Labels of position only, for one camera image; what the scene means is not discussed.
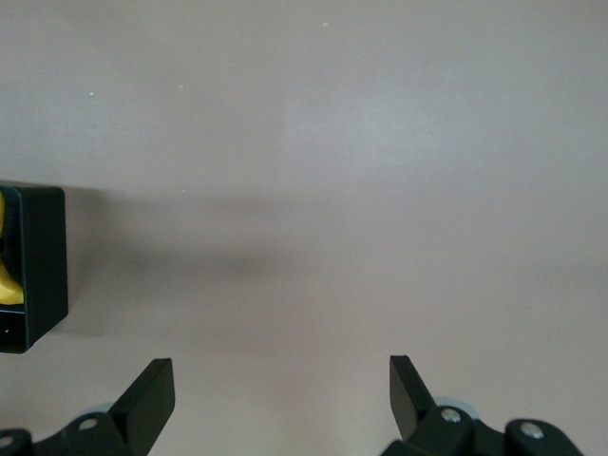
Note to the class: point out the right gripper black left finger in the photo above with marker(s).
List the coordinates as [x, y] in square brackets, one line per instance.
[138, 408]

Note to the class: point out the black rectangular plastic box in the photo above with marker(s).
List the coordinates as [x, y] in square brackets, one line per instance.
[45, 256]

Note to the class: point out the brown table cover sheet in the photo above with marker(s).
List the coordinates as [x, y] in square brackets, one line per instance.
[332, 190]

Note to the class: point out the yellow banana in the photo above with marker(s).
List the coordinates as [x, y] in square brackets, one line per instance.
[7, 285]

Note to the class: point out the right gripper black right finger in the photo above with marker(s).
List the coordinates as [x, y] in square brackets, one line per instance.
[418, 418]

